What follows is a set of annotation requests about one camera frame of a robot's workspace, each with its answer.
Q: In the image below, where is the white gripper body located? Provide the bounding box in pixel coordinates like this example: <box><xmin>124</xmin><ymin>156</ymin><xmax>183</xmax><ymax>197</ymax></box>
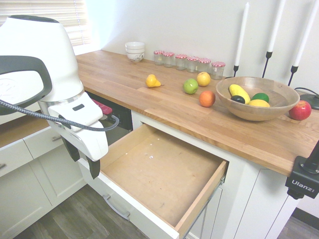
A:
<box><xmin>47</xmin><ymin>92</ymin><xmax>110</xmax><ymax>162</ymax></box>

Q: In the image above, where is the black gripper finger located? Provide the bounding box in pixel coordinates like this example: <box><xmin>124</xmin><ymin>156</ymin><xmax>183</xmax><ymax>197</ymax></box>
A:
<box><xmin>62</xmin><ymin>138</ymin><xmax>81</xmax><ymax>163</ymax></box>
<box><xmin>85</xmin><ymin>156</ymin><xmax>102</xmax><ymax>180</ymax></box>

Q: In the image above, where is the wooden drawer with white front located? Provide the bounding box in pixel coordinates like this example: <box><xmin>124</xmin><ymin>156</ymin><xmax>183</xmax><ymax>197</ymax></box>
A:
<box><xmin>78</xmin><ymin>123</ymin><xmax>229</xmax><ymax>239</ymax></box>

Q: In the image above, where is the white cabinet holding the drawer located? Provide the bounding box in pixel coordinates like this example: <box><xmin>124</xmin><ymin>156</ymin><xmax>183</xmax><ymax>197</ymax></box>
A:
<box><xmin>131</xmin><ymin>111</ymin><xmax>300</xmax><ymax>239</ymax></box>

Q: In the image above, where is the red dish towel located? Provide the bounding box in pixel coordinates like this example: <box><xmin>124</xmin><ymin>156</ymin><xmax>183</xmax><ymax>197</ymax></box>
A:
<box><xmin>91</xmin><ymin>98</ymin><xmax>114</xmax><ymax>116</ymax></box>

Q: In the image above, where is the black dishwasher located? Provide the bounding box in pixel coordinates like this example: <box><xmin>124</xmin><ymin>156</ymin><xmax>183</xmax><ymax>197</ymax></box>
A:
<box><xmin>84</xmin><ymin>91</ymin><xmax>133</xmax><ymax>131</ymax></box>

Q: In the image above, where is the white cabinet with panel doors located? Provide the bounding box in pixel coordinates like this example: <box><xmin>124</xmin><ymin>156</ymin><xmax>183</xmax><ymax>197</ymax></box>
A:
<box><xmin>0</xmin><ymin>121</ymin><xmax>91</xmax><ymax>239</ymax></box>

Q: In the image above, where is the yellow toy pear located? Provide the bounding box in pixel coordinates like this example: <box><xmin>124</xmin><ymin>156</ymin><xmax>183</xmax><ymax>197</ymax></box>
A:
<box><xmin>146</xmin><ymin>74</ymin><xmax>162</xmax><ymax>88</ymax></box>

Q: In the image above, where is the white bowl with floral print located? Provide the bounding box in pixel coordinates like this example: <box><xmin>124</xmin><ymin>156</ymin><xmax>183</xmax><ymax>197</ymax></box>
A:
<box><xmin>126</xmin><ymin>53</ymin><xmax>145</xmax><ymax>63</ymax></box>

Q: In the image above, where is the glass jar red checkered lid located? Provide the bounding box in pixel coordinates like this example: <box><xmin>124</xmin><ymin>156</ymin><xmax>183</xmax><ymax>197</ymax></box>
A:
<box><xmin>153</xmin><ymin>50</ymin><xmax>165</xmax><ymax>66</ymax></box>
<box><xmin>186</xmin><ymin>56</ymin><xmax>199</xmax><ymax>74</ymax></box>
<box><xmin>162</xmin><ymin>52</ymin><xmax>175</xmax><ymax>68</ymax></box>
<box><xmin>211</xmin><ymin>61</ymin><xmax>226</xmax><ymax>81</ymax></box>
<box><xmin>197</xmin><ymin>58</ymin><xmax>212</xmax><ymax>76</ymax></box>
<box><xmin>175</xmin><ymin>54</ymin><xmax>188</xmax><ymax>71</ymax></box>

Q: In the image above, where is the green toy apple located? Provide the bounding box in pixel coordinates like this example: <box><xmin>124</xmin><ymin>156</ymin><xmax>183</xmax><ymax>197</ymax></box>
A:
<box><xmin>182</xmin><ymin>78</ymin><xmax>199</xmax><ymax>95</ymax></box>

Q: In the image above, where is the white window blind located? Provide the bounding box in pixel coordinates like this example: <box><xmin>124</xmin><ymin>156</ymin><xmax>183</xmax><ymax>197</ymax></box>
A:
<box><xmin>0</xmin><ymin>0</ymin><xmax>93</xmax><ymax>48</ymax></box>

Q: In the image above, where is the orange toy peach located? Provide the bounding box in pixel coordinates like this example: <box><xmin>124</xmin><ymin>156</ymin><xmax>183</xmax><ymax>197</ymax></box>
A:
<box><xmin>198</xmin><ymin>90</ymin><xmax>216</xmax><ymax>108</ymax></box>

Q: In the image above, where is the yellow toy apple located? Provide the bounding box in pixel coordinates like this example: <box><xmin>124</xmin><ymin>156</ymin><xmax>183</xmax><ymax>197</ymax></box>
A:
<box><xmin>196</xmin><ymin>72</ymin><xmax>211</xmax><ymax>87</ymax></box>

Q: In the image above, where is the yellow toy banana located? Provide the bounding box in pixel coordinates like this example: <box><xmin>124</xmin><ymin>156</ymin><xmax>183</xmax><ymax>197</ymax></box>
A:
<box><xmin>228</xmin><ymin>84</ymin><xmax>251</xmax><ymax>105</ymax></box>

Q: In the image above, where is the large wooden bowl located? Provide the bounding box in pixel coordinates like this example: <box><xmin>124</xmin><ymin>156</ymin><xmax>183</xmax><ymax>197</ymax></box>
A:
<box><xmin>215</xmin><ymin>76</ymin><xmax>301</xmax><ymax>122</ymax></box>

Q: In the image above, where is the yellow toy lemon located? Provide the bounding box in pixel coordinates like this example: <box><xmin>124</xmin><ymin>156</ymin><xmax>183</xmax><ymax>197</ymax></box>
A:
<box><xmin>247</xmin><ymin>99</ymin><xmax>271</xmax><ymax>108</ymax></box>

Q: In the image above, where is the green toy lime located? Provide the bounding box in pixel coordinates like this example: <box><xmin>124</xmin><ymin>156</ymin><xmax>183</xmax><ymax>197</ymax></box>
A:
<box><xmin>251</xmin><ymin>92</ymin><xmax>270</xmax><ymax>103</ymax></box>

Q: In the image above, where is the tall white candle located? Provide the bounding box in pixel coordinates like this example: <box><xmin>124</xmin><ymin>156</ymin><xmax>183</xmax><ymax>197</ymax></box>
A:
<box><xmin>292</xmin><ymin>0</ymin><xmax>319</xmax><ymax>68</ymax></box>
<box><xmin>266</xmin><ymin>0</ymin><xmax>287</xmax><ymax>53</ymax></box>
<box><xmin>235</xmin><ymin>1</ymin><xmax>250</xmax><ymax>67</ymax></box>

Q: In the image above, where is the red toy apple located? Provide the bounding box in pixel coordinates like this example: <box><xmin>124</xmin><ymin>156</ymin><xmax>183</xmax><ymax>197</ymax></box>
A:
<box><xmin>289</xmin><ymin>100</ymin><xmax>313</xmax><ymax>121</ymax></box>

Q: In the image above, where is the black round base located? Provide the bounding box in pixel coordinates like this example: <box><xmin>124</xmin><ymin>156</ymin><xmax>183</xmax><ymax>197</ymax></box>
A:
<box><xmin>304</xmin><ymin>94</ymin><xmax>319</xmax><ymax>111</ymax></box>

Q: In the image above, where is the grey braided cable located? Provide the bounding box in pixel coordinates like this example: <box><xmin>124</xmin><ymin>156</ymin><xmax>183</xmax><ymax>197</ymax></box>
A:
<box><xmin>0</xmin><ymin>99</ymin><xmax>121</xmax><ymax>132</ymax></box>

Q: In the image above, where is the black Ulanzi camera clamp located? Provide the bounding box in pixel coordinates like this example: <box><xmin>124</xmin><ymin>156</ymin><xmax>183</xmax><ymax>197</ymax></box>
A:
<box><xmin>285</xmin><ymin>142</ymin><xmax>319</xmax><ymax>200</ymax></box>

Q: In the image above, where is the thin black cable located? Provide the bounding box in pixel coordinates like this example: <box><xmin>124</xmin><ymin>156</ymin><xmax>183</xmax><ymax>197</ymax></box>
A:
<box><xmin>294</xmin><ymin>87</ymin><xmax>319</xmax><ymax>96</ymax></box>

